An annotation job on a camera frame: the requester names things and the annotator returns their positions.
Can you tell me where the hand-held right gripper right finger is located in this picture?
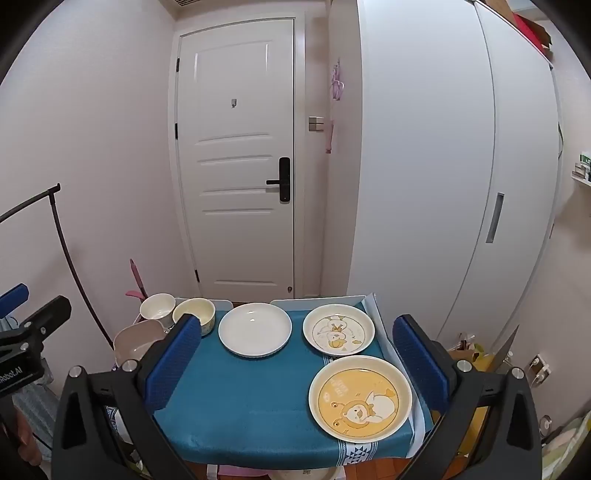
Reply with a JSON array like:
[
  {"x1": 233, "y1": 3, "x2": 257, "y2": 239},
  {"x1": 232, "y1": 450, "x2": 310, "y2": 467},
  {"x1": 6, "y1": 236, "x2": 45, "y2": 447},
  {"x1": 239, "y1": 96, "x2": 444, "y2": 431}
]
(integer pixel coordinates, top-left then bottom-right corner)
[{"x1": 392, "y1": 314, "x2": 541, "y2": 480}]

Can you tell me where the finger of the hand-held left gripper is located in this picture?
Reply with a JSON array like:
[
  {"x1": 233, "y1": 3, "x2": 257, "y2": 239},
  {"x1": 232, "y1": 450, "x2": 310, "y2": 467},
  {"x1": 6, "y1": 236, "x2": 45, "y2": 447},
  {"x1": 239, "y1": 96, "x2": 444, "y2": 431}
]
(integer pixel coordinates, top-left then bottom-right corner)
[
  {"x1": 17, "y1": 295, "x2": 72, "y2": 346},
  {"x1": 0, "y1": 283, "x2": 30, "y2": 320}
]

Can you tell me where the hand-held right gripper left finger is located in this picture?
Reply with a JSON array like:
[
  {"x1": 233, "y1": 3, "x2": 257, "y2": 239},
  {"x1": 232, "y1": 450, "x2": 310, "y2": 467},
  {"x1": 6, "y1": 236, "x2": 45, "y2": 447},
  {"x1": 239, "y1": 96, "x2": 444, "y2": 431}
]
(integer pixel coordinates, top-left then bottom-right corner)
[{"x1": 52, "y1": 313, "x2": 202, "y2": 480}]

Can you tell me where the beige heart-shaped dish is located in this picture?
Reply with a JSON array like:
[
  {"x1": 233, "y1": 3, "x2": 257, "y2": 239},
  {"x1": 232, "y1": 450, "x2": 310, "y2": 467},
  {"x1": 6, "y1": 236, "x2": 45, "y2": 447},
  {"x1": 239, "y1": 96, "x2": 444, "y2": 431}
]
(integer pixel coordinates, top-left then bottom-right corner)
[{"x1": 113, "y1": 320, "x2": 170, "y2": 370}]

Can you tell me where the cream ceramic bowl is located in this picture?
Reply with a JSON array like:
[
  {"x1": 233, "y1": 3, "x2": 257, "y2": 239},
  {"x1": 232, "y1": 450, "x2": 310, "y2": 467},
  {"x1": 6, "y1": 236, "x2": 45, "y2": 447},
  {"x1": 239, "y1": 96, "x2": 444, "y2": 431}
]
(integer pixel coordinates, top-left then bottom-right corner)
[{"x1": 172, "y1": 298, "x2": 216, "y2": 337}]

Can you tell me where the yellow cartoon duck plate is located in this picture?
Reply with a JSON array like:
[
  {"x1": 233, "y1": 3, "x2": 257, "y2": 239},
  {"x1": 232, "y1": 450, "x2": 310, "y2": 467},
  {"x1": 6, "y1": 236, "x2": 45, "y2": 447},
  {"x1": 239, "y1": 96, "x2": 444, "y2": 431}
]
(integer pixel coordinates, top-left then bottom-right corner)
[{"x1": 308, "y1": 355, "x2": 413, "y2": 441}]

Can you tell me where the plain white plate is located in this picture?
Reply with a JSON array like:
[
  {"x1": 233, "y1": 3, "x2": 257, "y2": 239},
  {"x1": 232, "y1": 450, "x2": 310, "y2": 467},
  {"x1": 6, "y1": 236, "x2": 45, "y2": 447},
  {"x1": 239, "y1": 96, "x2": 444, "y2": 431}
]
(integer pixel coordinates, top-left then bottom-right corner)
[{"x1": 218, "y1": 302, "x2": 293, "y2": 357}]

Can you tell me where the white cartoon duck plate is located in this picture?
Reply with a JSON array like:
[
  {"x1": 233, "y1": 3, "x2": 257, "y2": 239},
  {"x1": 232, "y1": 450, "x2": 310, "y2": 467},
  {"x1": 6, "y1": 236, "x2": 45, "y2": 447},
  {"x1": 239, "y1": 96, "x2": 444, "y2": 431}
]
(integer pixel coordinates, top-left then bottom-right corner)
[{"x1": 303, "y1": 304, "x2": 376, "y2": 356}]

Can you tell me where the brown paper bag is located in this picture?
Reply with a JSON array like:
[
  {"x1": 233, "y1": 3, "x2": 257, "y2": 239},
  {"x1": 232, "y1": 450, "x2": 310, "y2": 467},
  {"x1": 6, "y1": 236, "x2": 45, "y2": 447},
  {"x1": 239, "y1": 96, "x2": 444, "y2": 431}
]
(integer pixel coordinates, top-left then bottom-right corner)
[{"x1": 445, "y1": 339, "x2": 485, "y2": 371}]

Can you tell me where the striped light blue cloth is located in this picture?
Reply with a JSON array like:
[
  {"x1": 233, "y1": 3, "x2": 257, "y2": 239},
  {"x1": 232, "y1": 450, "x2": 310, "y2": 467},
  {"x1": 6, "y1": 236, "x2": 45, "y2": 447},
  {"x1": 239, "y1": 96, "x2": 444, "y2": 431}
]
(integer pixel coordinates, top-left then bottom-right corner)
[{"x1": 13, "y1": 364, "x2": 62, "y2": 462}]

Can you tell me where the white cup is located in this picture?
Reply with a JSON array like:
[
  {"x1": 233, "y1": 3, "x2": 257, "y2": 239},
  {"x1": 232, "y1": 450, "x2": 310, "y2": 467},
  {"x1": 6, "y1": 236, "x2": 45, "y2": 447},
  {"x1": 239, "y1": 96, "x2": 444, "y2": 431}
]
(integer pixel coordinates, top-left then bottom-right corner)
[{"x1": 140, "y1": 294, "x2": 176, "y2": 321}]

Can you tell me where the green yellow bag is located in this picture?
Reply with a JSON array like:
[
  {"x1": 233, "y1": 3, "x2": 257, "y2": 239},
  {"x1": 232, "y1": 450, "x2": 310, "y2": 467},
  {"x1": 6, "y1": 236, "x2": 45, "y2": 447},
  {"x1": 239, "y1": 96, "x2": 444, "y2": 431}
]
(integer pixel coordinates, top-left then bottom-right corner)
[{"x1": 471, "y1": 344, "x2": 500, "y2": 371}]

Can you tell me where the black clothes rack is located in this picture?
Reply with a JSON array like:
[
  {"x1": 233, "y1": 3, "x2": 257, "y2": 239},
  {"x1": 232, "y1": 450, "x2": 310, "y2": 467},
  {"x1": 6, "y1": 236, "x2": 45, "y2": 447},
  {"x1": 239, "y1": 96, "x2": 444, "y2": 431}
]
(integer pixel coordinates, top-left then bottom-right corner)
[{"x1": 0, "y1": 184, "x2": 114, "y2": 343}]

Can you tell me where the blue patterned tablecloth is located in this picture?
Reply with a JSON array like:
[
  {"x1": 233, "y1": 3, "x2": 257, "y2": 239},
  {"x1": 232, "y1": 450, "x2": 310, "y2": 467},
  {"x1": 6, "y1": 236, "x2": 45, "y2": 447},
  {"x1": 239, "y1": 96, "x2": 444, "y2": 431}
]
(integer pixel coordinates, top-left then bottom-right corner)
[{"x1": 152, "y1": 295, "x2": 435, "y2": 469}]

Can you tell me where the white table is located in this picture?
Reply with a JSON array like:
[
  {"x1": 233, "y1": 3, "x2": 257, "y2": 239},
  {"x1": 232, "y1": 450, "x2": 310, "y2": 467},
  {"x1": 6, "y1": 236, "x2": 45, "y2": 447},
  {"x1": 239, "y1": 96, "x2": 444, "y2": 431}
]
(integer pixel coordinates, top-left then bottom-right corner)
[{"x1": 134, "y1": 294, "x2": 435, "y2": 480}]

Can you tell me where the light green blanket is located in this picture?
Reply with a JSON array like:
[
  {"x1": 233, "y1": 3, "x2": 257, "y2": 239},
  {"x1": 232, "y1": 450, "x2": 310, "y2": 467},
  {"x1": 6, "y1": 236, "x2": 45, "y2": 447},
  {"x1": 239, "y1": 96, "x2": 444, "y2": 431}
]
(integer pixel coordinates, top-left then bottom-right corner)
[{"x1": 540, "y1": 413, "x2": 591, "y2": 480}]

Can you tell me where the white wardrobe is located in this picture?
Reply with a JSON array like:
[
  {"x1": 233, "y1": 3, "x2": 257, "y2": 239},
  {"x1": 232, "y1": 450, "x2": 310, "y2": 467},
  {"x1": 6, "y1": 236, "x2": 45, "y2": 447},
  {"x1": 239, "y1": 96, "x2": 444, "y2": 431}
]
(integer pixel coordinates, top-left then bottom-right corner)
[{"x1": 346, "y1": 0, "x2": 563, "y2": 352}]

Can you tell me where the white door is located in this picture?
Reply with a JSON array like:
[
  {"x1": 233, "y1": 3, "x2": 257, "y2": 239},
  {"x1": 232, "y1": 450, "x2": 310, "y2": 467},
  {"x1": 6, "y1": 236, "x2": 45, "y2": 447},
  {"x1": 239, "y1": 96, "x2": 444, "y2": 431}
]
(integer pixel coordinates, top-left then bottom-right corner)
[{"x1": 177, "y1": 18, "x2": 297, "y2": 299}]

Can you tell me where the red box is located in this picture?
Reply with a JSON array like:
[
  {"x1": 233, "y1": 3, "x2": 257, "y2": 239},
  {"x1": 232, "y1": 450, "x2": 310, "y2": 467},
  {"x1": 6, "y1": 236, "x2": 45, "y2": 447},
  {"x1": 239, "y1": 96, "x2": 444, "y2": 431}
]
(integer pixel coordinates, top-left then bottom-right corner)
[{"x1": 512, "y1": 14, "x2": 553, "y2": 60}]

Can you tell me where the cardboard box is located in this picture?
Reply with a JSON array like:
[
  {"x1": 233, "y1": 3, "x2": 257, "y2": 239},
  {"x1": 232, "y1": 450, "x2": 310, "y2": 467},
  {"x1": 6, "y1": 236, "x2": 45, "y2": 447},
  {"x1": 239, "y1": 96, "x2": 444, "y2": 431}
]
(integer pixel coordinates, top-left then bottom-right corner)
[{"x1": 480, "y1": 0, "x2": 525, "y2": 28}]

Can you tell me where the pink handled utensil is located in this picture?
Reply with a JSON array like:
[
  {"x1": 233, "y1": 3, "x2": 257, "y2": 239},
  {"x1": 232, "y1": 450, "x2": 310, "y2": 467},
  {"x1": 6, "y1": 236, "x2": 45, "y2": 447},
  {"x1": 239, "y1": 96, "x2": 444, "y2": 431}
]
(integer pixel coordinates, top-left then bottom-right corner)
[{"x1": 126, "y1": 259, "x2": 149, "y2": 301}]

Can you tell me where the wall power socket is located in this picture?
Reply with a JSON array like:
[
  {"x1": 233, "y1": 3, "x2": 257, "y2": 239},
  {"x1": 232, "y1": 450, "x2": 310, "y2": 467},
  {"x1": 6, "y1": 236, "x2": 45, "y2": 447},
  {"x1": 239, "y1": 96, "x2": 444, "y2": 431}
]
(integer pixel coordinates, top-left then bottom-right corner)
[{"x1": 529, "y1": 354, "x2": 553, "y2": 385}]

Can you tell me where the black door lock handle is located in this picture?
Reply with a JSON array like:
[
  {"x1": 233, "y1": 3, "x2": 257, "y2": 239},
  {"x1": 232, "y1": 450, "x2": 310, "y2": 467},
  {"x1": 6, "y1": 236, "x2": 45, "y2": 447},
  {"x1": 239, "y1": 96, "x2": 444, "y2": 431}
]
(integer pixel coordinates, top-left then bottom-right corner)
[{"x1": 266, "y1": 157, "x2": 291, "y2": 202}]

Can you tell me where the white wall shelf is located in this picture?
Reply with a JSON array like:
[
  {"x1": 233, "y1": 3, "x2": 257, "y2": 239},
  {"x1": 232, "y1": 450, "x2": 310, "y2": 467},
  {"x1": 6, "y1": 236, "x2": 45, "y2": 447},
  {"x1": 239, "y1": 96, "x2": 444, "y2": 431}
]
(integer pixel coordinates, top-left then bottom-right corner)
[{"x1": 571, "y1": 152, "x2": 591, "y2": 186}]

